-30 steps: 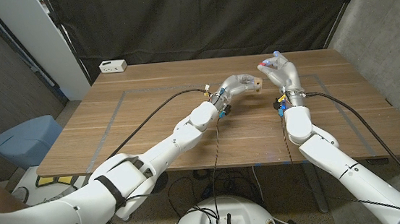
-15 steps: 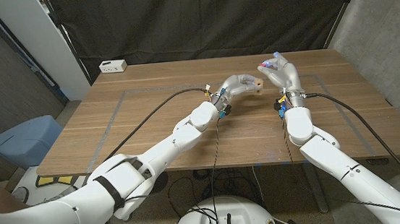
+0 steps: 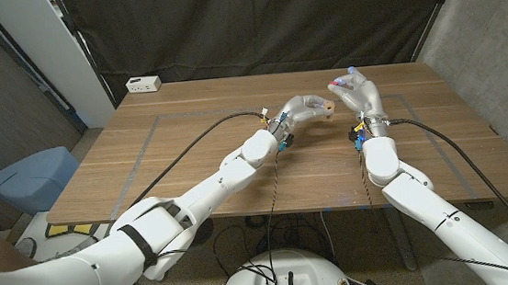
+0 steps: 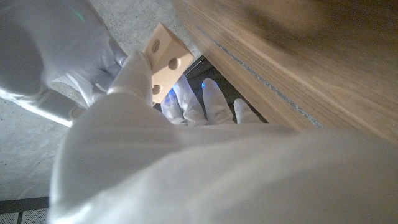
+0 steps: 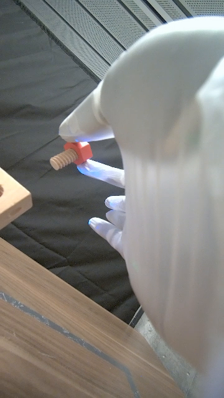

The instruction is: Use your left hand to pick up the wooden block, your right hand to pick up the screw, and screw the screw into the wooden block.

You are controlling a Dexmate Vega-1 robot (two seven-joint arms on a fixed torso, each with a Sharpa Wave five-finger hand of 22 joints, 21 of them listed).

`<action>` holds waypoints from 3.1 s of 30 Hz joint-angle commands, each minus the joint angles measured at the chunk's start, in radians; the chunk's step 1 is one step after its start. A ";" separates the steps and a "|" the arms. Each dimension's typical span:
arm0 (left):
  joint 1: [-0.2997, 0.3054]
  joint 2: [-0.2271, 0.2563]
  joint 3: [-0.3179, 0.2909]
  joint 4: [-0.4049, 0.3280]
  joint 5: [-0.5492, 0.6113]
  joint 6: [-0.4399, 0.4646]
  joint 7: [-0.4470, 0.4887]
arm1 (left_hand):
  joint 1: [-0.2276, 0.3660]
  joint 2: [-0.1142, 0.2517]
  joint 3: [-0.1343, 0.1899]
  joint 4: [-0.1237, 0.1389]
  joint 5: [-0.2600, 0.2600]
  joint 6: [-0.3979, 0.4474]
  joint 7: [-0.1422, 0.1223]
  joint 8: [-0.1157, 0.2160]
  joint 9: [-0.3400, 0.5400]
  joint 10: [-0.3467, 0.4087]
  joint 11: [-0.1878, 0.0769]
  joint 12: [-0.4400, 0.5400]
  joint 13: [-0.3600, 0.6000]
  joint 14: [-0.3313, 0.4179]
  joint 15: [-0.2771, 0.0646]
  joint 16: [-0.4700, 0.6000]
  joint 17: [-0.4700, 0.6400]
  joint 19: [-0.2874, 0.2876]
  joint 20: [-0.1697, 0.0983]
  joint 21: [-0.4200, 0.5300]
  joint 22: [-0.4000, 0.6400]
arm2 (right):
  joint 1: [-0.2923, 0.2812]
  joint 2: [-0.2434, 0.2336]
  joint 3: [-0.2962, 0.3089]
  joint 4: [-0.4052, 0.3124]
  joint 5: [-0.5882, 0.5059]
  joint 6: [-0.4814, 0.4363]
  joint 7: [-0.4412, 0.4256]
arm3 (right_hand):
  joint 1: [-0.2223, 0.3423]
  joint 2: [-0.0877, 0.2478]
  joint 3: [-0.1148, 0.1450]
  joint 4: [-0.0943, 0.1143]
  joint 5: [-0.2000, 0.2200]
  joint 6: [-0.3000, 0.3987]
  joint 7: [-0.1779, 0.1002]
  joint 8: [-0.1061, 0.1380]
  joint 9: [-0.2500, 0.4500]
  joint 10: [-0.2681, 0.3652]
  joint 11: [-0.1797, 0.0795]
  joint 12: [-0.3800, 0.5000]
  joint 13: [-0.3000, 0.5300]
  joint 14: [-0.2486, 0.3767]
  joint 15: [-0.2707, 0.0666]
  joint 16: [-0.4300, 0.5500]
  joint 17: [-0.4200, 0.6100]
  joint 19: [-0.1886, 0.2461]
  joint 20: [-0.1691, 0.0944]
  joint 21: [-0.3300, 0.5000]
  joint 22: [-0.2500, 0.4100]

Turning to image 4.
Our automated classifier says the wooden block with holes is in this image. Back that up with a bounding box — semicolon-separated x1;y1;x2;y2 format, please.
142;22;195;104

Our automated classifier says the black backdrop curtain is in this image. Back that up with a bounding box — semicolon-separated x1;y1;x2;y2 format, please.
154;55;269;124

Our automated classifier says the grey perforated panel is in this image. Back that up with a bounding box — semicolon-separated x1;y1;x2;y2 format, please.
21;207;50;224
0;212;19;224

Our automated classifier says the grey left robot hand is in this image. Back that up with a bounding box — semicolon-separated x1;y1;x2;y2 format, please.
47;50;398;224

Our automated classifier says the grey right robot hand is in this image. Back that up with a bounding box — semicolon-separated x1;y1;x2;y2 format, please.
0;0;129;128

